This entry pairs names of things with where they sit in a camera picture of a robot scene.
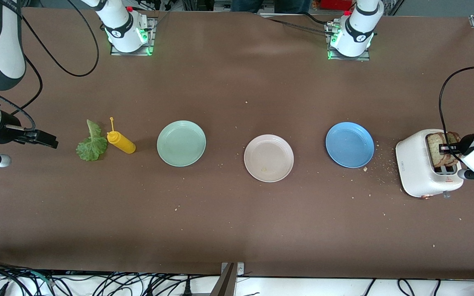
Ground brown bread slice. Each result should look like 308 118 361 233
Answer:
426 132 451 167
445 132 462 166

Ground green lettuce leaf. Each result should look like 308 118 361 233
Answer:
76 119 108 162

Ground yellow squeeze bottle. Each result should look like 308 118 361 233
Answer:
106 117 136 155

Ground blue plate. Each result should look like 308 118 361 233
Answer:
325 122 375 169

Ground pale green plate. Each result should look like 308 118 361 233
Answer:
157 120 207 167

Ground beige plate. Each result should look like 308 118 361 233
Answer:
244 134 295 183

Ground white toaster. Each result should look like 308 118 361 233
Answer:
395 129 465 199

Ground red box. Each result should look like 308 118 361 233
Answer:
319 0 355 11

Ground person in blue jeans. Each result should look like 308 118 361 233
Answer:
231 0 311 13

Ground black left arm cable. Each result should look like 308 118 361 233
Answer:
439 66 474 165

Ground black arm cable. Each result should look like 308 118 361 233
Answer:
0 0 100 129
439 66 474 165

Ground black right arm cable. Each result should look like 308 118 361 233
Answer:
0 0 100 129

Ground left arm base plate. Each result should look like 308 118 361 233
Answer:
327 23 371 61

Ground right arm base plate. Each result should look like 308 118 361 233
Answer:
111 18 155 56

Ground black base cable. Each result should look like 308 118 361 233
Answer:
268 18 333 34
301 12 330 26

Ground aluminium profile post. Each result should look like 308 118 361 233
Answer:
210 262 245 296

